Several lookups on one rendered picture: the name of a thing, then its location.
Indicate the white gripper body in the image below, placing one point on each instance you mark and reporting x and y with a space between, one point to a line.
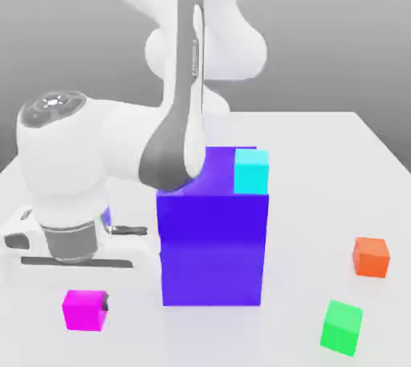
122 253

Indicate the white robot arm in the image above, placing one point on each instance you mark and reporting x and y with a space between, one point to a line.
70 161

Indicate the small magenta cube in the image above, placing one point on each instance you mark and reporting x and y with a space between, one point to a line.
84 310

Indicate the small cyan cube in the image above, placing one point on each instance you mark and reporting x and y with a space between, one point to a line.
251 172

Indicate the small green cube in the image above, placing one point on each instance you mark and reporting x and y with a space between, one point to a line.
341 328

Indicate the small orange cube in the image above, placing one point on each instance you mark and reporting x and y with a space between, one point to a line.
371 257

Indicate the large purple box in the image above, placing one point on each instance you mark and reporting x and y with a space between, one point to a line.
212 245

